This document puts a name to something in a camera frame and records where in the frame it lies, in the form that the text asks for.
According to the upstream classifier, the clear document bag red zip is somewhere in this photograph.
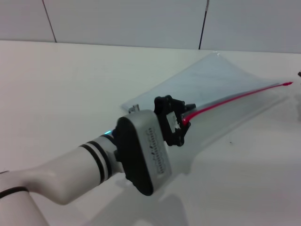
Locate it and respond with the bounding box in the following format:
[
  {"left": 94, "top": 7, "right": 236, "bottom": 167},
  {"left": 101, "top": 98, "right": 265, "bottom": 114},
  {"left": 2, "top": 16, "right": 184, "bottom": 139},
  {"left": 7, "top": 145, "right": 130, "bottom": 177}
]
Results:
[{"left": 121, "top": 51, "right": 294, "bottom": 177}]

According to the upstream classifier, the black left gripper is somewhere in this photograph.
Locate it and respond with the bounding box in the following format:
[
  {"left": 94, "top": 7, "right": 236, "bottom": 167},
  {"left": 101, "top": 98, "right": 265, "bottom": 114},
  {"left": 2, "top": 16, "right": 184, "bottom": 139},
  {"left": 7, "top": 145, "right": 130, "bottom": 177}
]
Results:
[{"left": 154, "top": 95, "right": 197, "bottom": 147}]

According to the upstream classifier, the black grey left wrist camera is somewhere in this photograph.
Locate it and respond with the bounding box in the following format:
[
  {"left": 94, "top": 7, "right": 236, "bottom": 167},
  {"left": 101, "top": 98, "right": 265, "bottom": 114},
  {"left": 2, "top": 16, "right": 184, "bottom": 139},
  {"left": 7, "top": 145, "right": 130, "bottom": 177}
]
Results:
[{"left": 116, "top": 109, "right": 174, "bottom": 196}]

